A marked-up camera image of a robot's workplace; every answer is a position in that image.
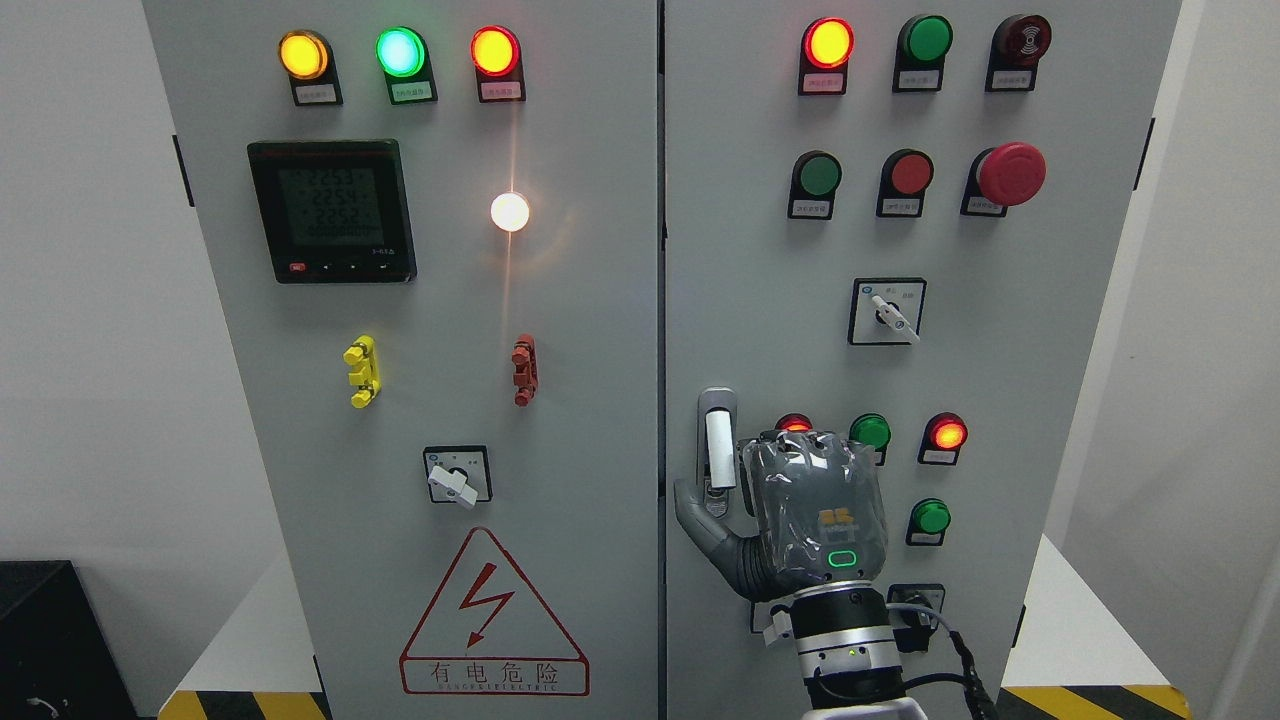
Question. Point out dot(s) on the door rotary switch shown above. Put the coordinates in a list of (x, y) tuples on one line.
[(886, 311), (458, 474)]

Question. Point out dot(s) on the white-knob rotary switch bottom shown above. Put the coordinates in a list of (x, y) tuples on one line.
[(771, 622)]

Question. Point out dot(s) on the black-knob selector switch bottom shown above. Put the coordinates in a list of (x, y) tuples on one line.
[(913, 630)]

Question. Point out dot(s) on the red push button second row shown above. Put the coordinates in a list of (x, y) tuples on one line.
[(906, 175)]

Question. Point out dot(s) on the right door upper rotary switch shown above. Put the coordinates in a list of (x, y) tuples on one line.
[(886, 311)]

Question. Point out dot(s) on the green button bottom row right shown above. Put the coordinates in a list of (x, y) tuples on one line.
[(927, 524)]

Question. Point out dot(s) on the black box lower left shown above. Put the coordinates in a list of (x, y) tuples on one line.
[(55, 663)]

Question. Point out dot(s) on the silver cabinet door handle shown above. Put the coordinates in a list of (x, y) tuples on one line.
[(716, 472)]

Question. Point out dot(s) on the dark red buzzer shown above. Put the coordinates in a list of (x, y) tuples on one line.
[(1017, 46)]

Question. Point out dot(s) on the red terminal connector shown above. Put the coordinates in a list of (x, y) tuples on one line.
[(525, 376)]

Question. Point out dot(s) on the red emergency stop button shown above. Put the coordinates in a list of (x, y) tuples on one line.
[(1001, 177)]

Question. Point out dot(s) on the red lit indicator lower left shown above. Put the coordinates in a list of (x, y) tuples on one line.
[(794, 422)]

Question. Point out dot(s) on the yellow indicator light top left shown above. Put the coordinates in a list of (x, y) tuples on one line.
[(308, 60)]

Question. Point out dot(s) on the green push button second row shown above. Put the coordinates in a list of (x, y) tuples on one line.
[(814, 180)]

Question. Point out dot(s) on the green button top right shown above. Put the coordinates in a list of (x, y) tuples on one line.
[(920, 56)]

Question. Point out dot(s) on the red electric hazard warning sign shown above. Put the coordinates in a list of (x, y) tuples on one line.
[(487, 630)]

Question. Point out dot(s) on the red indicator light top right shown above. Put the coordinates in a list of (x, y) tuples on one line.
[(824, 57)]

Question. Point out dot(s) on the yellow terminal connector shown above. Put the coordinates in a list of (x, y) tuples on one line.
[(363, 373)]

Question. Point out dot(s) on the grey right cabinet door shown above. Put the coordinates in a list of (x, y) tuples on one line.
[(760, 303)]

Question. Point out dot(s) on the red lit indicator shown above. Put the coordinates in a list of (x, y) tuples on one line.
[(794, 422), (943, 437)]

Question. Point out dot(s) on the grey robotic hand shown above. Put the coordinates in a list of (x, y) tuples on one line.
[(819, 511)]

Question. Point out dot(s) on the red lit indicator lower right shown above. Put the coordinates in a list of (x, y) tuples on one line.
[(943, 437)]

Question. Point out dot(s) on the white glowing indicator light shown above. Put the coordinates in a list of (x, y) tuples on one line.
[(510, 211)]

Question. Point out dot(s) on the grey cabinet door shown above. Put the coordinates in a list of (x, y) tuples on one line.
[(760, 303), (575, 473)]

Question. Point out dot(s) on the black digital power meter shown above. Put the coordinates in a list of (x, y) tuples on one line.
[(334, 211)]

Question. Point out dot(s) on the left door rotary switch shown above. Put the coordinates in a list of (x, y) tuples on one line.
[(458, 474)]

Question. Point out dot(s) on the red indicator light top left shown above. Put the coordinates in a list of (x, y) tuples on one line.
[(499, 65)]

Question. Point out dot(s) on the grey left cabinet door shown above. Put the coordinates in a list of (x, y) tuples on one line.
[(575, 473)]

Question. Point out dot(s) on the green indicator light top left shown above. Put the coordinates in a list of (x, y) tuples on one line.
[(405, 61)]

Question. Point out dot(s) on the green indicator lower middle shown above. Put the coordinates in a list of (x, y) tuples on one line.
[(873, 431)]

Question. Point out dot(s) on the red indicator light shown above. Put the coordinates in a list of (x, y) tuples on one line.
[(499, 65), (824, 57)]

